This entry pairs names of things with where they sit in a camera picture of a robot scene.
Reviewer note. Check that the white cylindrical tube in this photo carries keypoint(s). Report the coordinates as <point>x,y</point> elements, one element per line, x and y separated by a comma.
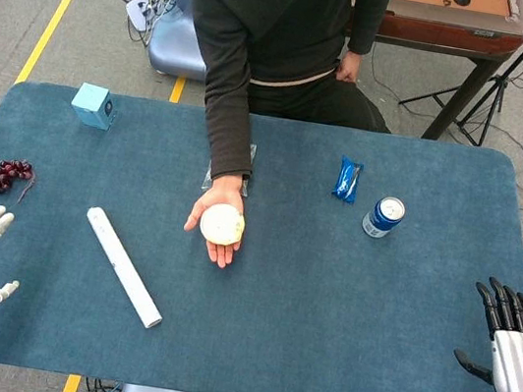
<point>123,267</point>

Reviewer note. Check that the person right hand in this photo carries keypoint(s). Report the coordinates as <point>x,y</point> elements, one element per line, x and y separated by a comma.
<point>227,190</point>

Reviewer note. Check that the light blue box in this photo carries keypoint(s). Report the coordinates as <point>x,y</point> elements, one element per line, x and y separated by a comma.
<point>89,104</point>

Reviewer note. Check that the blue drink can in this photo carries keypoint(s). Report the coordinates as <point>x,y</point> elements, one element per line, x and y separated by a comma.
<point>382,217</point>

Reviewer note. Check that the person left hand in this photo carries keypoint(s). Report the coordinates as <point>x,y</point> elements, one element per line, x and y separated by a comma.
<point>348,73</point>

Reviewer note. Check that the brown pool table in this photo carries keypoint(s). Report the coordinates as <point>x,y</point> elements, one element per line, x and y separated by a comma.
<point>447,31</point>

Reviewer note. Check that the person left forearm dark sleeve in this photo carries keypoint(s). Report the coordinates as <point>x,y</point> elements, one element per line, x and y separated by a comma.
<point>369,19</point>

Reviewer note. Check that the person in dark sweater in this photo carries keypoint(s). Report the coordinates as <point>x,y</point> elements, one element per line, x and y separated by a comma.
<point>279,20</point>

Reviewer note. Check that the blue table mat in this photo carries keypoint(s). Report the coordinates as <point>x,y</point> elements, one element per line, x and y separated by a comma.
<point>298,311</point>

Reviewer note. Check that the blue snack packet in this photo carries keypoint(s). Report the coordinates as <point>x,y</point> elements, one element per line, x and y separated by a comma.
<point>347,182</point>

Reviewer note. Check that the clear plastic packet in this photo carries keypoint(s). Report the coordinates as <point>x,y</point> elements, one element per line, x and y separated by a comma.
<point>206,180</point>

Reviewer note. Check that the person right forearm dark sleeve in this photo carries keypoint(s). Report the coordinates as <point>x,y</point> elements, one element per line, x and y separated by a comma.
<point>230,141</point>

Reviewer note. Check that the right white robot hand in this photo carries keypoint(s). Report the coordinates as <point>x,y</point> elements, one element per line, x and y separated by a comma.
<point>521,364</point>

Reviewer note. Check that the white power strip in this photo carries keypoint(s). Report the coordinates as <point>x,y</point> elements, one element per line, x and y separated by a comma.
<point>139,10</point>

